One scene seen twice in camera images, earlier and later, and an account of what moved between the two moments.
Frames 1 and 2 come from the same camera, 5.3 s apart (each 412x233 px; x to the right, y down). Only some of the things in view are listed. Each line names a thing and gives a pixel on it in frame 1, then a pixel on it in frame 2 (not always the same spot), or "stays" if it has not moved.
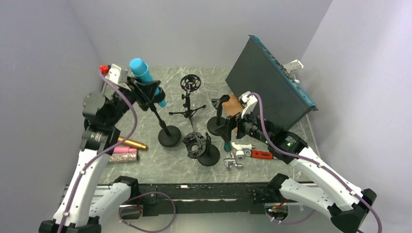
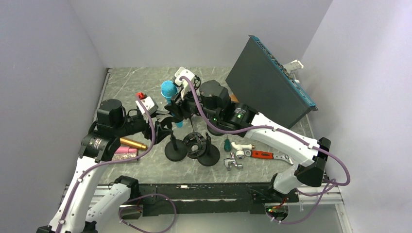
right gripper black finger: x=226 y=130 to x=176 y=111
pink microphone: x=124 y=149 stays
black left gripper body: x=131 y=96 to x=146 y=130
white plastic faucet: x=240 y=153 stays
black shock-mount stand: x=197 y=147 stays
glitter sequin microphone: x=123 y=157 stays
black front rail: x=161 y=199 stays
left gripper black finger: x=146 y=91 to x=163 y=128
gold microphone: x=132 y=143 stays
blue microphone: x=140 y=68 to x=168 y=90
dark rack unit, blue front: x=256 y=73 stays
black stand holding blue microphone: x=145 y=94 to x=175 y=150
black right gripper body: x=241 y=124 to x=189 y=105
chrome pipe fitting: x=229 y=161 stays
